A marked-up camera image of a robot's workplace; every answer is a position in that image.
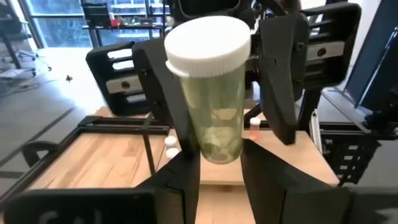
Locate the red cup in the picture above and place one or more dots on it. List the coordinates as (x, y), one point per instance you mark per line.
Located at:
(114, 22)

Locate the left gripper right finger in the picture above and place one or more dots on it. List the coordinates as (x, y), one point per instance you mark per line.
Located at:
(280, 199)

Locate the black desk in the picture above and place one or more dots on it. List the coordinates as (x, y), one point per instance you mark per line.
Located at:
(124, 28)

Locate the wooden shelf black frame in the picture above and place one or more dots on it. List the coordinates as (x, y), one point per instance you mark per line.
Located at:
(311, 161)

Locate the dark blue panel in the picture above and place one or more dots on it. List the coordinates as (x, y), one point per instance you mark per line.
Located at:
(379, 62)

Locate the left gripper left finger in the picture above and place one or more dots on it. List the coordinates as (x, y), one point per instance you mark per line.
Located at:
(177, 193)

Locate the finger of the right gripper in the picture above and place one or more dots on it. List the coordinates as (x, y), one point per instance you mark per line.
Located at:
(155, 81)
(280, 77)

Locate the small orange medicine bottle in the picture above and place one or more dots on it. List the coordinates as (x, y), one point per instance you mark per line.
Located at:
(255, 132)

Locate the yellow medicine bottle white cap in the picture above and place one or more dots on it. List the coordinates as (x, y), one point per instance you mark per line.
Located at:
(214, 105)

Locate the black metal table frame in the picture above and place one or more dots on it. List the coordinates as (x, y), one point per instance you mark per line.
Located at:
(118, 128)

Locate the black office chair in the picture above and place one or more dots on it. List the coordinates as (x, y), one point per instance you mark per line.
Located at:
(12, 31)

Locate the pink medicine bottle white cap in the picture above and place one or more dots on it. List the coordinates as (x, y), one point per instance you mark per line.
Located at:
(172, 152)

